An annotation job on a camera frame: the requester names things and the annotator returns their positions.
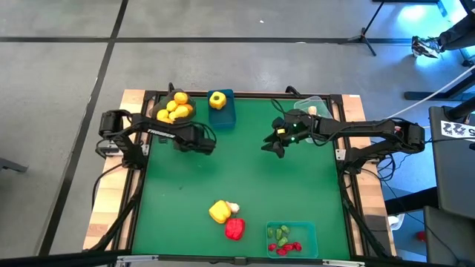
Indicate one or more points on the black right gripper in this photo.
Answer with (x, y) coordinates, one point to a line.
(295, 128)

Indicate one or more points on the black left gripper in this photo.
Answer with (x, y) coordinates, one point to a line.
(196, 142)

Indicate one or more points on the yellow lemon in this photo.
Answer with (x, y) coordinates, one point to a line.
(162, 114)
(171, 105)
(182, 111)
(173, 116)
(180, 97)

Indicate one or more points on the orange fruit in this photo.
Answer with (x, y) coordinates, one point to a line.
(167, 120)
(189, 107)

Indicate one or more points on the yellow bell pepper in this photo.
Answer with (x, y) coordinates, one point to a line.
(219, 212)
(217, 100)

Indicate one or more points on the green leafy vegetable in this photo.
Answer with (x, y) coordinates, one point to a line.
(278, 234)

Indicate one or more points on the small red pepper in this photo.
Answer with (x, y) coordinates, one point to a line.
(272, 246)
(282, 252)
(297, 246)
(288, 246)

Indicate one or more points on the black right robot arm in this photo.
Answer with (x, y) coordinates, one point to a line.
(363, 128)

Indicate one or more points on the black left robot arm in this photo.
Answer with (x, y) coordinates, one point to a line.
(159, 130)

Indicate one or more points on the blue plastic bin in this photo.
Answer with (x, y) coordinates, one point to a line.
(222, 120)

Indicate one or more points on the smoky translucent plastic bin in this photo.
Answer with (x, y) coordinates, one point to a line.
(156, 107)

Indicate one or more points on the clear plastic bin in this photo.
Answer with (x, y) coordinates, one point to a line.
(320, 102)

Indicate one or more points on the white garlic bulb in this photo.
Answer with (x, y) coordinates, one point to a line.
(234, 207)

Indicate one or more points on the wooden table board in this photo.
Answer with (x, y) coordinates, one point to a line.
(118, 185)
(365, 193)

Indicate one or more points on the red bell pepper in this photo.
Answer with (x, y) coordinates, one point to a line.
(235, 229)

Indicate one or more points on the teal translucent plastic bin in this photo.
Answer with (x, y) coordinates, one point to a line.
(306, 237)

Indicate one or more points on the black power box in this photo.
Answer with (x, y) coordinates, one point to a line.
(376, 224)

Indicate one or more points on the black tripod stand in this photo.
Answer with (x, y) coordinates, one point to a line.
(363, 37)

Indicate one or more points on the small white object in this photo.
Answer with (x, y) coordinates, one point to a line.
(395, 221)

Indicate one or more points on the small red object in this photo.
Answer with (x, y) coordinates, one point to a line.
(421, 235)

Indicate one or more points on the person's shoe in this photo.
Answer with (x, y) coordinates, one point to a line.
(425, 46)

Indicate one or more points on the black rig beam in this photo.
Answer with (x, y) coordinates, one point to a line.
(55, 258)

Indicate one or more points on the printed tag paper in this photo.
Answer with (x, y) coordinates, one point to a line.
(458, 130)

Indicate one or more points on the black floor object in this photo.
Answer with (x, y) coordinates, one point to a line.
(11, 165)

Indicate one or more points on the black pole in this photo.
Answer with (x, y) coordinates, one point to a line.
(460, 109)

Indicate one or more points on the person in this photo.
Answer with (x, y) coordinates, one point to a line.
(458, 31)

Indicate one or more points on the black table frame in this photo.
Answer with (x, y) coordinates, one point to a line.
(259, 95)

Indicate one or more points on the silver mount plate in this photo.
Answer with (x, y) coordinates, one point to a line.
(340, 154)

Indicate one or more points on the silver bracket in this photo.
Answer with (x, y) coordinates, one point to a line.
(137, 258)
(343, 263)

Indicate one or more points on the black desk leg frame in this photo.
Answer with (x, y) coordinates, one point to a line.
(438, 94)

